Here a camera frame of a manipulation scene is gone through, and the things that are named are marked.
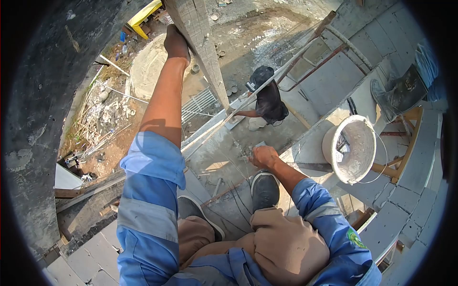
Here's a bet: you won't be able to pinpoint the white plaster-stained bucket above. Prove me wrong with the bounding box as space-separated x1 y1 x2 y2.
321 114 389 185

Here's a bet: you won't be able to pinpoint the metal drain grate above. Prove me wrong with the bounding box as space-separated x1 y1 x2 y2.
180 87 218 125

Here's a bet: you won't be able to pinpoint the yellow wheelbarrow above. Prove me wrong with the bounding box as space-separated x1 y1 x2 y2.
127 0 164 40

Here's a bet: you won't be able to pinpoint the person's legs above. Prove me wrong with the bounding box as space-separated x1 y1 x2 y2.
177 171 330 286

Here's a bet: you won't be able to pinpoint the person's left hand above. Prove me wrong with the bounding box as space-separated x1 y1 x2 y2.
163 24 192 67

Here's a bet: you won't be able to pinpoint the person's left fingers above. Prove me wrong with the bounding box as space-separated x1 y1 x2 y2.
164 24 184 39

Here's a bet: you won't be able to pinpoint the rusty metal scaffold frame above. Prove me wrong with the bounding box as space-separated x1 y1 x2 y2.
277 10 374 93

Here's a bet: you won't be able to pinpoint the wooden trestle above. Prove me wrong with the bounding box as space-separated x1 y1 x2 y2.
370 107 424 184

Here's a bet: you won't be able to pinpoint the person's right fingers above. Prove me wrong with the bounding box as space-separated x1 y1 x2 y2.
248 147 262 168

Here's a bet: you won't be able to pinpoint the person's right hand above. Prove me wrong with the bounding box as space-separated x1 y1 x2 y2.
248 145 280 171

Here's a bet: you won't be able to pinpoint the pile of rubble and sticks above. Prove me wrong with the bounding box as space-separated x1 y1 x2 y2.
59 64 144 165

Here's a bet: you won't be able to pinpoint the grey timber post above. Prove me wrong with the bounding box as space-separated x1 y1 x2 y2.
163 0 232 112

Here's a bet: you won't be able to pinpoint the person's body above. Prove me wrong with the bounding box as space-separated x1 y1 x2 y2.
116 172 383 286

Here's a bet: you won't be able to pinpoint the pile of sand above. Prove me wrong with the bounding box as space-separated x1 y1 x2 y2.
130 33 195 101

